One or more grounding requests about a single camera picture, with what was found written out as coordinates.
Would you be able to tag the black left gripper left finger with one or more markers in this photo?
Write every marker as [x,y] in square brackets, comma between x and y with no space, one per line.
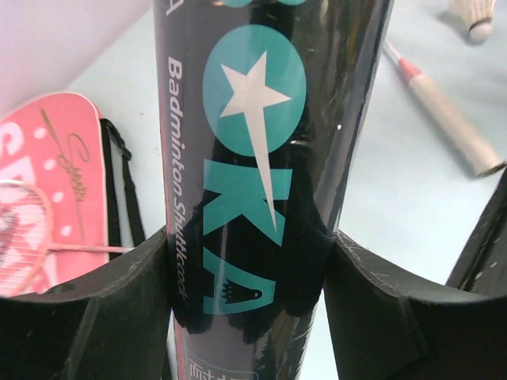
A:
[110,323]

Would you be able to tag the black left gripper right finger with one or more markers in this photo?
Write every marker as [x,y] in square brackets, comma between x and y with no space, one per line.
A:
[388,323]

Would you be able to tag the black shuttlecock tube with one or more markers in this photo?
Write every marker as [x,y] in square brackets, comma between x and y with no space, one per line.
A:
[261,104]

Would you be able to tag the white feather shuttlecock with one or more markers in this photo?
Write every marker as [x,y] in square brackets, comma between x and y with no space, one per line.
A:
[477,16]

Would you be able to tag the pink badminton racket left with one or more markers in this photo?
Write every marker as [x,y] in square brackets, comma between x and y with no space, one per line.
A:
[27,223]

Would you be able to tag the pink badminton racket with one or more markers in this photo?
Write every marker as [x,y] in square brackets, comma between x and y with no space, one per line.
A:
[481,158]
[27,223]

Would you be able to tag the pink badminton racket right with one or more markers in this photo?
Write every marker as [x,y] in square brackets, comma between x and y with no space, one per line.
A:
[481,158]

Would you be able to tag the pink racket cover bag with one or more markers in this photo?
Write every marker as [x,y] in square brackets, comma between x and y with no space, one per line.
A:
[62,144]

